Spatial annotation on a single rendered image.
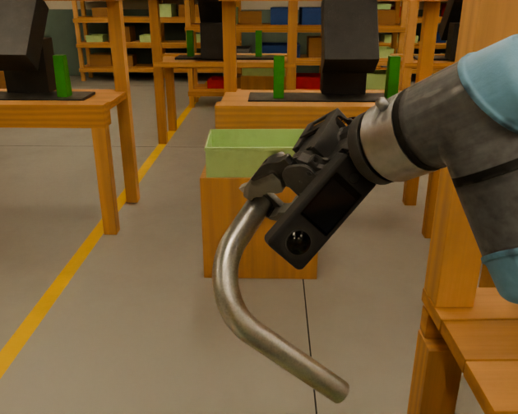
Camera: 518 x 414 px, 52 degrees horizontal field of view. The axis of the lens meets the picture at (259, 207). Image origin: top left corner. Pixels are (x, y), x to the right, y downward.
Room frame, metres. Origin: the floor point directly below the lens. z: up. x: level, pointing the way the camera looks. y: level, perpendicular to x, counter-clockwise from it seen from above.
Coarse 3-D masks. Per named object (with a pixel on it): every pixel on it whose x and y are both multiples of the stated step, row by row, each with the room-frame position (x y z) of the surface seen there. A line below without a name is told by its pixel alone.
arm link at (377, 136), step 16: (368, 112) 0.47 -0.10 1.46; (384, 112) 0.45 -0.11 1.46; (368, 128) 0.45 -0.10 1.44; (384, 128) 0.43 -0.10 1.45; (368, 144) 0.44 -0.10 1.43; (384, 144) 0.43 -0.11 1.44; (368, 160) 0.45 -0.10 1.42; (384, 160) 0.43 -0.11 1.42; (400, 160) 0.42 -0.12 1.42; (384, 176) 0.44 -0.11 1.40; (400, 176) 0.44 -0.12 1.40; (416, 176) 0.44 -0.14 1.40
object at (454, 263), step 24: (480, 0) 1.04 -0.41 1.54; (504, 0) 1.04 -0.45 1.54; (480, 24) 1.04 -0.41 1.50; (504, 24) 1.04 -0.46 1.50; (456, 48) 1.12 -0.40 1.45; (480, 48) 1.04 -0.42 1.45; (456, 216) 1.04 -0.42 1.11; (432, 240) 1.11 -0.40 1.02; (456, 240) 1.04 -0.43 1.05; (432, 264) 1.09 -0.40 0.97; (456, 264) 1.04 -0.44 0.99; (480, 264) 1.04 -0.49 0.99; (432, 288) 1.07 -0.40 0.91; (456, 288) 1.04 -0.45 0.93
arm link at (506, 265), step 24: (504, 168) 0.36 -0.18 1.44; (456, 192) 0.40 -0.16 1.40; (480, 192) 0.37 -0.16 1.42; (504, 192) 0.36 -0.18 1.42; (480, 216) 0.37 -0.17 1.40; (504, 216) 0.35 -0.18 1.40; (480, 240) 0.37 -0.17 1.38; (504, 240) 0.35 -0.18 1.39; (504, 264) 0.35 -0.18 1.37; (504, 288) 0.35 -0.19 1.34
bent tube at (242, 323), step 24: (240, 216) 0.58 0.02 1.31; (264, 216) 0.59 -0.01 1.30; (240, 240) 0.55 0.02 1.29; (216, 264) 0.53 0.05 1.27; (216, 288) 0.52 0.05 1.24; (240, 312) 0.51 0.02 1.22; (240, 336) 0.50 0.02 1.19; (264, 336) 0.51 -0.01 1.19; (288, 360) 0.51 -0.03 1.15; (312, 360) 0.52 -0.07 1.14; (312, 384) 0.51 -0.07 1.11; (336, 384) 0.52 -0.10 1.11
